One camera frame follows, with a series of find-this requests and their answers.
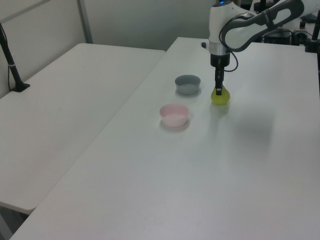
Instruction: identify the dark equipment box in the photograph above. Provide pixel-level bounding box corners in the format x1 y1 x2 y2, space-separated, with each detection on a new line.
261 27 294 46

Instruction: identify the grey partition post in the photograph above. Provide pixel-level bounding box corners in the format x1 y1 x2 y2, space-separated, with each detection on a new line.
76 0 94 45

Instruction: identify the pink bowl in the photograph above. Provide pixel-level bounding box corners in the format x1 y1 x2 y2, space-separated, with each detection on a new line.
159 103 190 127

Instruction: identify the white side table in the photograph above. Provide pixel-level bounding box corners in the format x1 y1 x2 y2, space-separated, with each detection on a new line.
0 42 167 215

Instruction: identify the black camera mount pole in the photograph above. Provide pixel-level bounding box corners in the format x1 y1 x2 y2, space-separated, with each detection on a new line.
303 14 320 54
0 22 31 93

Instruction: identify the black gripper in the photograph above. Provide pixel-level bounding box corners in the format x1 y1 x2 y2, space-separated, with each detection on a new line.
209 52 231 97

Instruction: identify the grey bowl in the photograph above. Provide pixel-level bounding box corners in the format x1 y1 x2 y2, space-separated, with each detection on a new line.
174 74 202 95

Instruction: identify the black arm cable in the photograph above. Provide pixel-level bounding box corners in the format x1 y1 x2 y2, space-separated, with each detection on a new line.
219 13 240 74

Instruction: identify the green pear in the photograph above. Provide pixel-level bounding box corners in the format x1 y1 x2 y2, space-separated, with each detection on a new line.
210 84 232 106

